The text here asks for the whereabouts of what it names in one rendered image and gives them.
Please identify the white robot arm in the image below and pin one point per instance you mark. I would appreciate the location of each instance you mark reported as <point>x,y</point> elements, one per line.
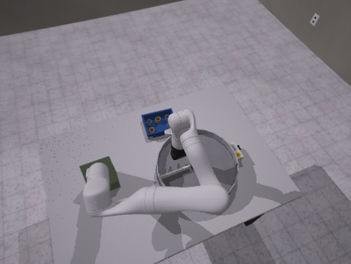
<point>210,197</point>

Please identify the blue crate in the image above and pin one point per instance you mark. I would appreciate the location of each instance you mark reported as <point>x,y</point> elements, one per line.
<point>159,128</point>

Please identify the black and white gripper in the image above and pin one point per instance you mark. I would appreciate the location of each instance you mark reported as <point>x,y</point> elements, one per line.
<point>177,151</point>

